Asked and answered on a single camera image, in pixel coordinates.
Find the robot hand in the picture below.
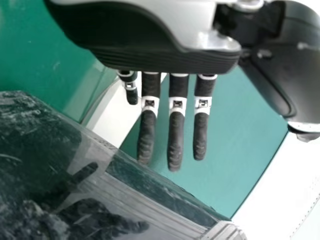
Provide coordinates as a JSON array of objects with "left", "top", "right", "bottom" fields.
[{"left": 43, "top": 0, "right": 320, "bottom": 173}]

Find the black oven with glass door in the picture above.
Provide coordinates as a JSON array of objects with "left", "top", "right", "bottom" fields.
[{"left": 0, "top": 90, "right": 248, "bottom": 240}]

